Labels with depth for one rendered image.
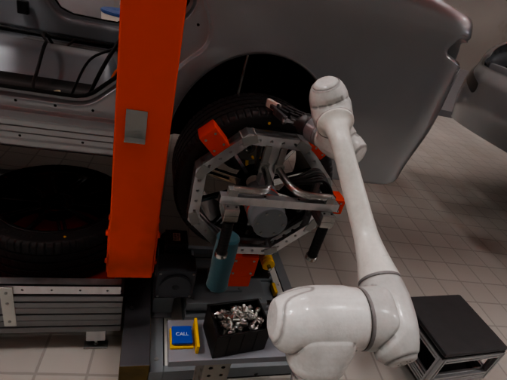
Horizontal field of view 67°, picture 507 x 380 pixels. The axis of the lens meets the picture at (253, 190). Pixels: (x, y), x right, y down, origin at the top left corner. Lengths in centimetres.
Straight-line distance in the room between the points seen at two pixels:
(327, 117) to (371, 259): 38
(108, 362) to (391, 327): 138
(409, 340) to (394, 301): 8
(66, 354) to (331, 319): 141
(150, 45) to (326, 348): 85
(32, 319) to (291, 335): 128
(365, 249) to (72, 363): 141
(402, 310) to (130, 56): 91
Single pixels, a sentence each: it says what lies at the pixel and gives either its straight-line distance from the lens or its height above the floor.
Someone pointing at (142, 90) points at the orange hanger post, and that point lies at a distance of 114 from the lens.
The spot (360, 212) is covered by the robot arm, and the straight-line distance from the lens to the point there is 99.
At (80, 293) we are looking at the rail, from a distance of 172.
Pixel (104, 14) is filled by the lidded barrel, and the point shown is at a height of 61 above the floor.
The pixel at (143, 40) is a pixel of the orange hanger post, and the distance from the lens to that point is 111.
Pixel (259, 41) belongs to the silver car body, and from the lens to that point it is 168.
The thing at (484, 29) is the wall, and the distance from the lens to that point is 822.
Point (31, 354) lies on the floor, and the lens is 201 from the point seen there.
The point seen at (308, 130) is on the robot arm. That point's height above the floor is 121.
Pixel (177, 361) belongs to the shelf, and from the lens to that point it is 140.
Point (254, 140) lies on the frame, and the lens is 133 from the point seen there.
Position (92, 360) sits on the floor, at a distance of 195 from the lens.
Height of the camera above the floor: 160
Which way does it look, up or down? 29 degrees down
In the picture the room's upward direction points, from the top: 15 degrees clockwise
